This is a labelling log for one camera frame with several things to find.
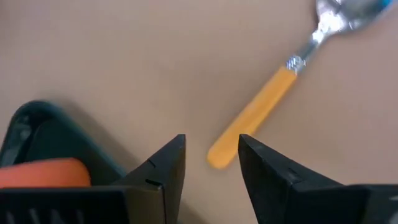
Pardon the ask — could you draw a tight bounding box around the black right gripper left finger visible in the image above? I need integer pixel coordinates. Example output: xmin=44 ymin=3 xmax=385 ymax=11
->
xmin=0 ymin=134 xmax=187 ymax=224

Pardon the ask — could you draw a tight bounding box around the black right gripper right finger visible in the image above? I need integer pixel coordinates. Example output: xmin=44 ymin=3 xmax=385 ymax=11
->
xmin=238 ymin=133 xmax=398 ymax=224

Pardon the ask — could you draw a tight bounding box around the orange-handled metal spoon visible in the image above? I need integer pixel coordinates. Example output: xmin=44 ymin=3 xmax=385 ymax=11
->
xmin=206 ymin=0 xmax=395 ymax=170

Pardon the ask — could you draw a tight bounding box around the orange plastic cup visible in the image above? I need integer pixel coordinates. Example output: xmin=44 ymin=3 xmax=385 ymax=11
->
xmin=0 ymin=157 xmax=92 ymax=189

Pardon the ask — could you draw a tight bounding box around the dark green tray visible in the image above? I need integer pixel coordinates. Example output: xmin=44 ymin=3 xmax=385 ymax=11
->
xmin=0 ymin=100 xmax=127 ymax=188

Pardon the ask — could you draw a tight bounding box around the tan table cover sheet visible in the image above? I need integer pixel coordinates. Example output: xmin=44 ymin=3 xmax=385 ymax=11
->
xmin=0 ymin=0 xmax=398 ymax=224

